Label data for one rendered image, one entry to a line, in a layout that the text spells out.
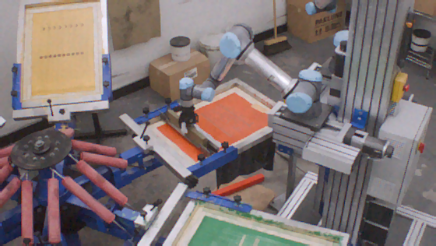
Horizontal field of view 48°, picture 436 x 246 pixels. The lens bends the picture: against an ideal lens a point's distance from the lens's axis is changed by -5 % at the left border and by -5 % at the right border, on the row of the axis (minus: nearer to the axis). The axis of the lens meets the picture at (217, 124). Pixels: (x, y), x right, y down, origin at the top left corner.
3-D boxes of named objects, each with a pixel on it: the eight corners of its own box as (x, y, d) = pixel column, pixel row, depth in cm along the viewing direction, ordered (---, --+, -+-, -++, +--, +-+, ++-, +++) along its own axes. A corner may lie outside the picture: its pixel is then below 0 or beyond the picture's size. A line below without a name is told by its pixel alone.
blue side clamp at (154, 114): (176, 109, 327) (175, 100, 323) (181, 113, 324) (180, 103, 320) (135, 127, 313) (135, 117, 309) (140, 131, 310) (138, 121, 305)
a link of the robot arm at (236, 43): (322, 90, 250) (237, 19, 249) (314, 107, 239) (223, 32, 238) (308, 104, 259) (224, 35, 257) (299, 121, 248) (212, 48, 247)
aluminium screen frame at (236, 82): (237, 82, 349) (237, 77, 347) (297, 122, 312) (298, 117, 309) (135, 127, 311) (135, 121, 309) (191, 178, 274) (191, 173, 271)
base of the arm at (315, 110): (325, 107, 270) (328, 92, 264) (314, 122, 260) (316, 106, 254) (300, 99, 277) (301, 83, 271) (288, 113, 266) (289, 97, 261)
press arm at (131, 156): (146, 149, 288) (145, 142, 285) (152, 154, 284) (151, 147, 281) (119, 161, 280) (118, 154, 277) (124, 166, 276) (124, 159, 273)
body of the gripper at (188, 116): (188, 128, 287) (186, 110, 280) (178, 121, 292) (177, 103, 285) (198, 123, 291) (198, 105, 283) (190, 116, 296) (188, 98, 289)
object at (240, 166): (265, 158, 336) (268, 117, 316) (275, 165, 330) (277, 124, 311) (209, 189, 313) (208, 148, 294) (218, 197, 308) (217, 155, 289)
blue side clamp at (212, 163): (232, 152, 292) (232, 143, 287) (237, 157, 288) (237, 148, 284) (188, 175, 277) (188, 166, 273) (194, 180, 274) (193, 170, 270)
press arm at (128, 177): (237, 123, 328) (237, 115, 324) (244, 127, 324) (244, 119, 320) (58, 210, 268) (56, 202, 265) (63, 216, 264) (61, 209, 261)
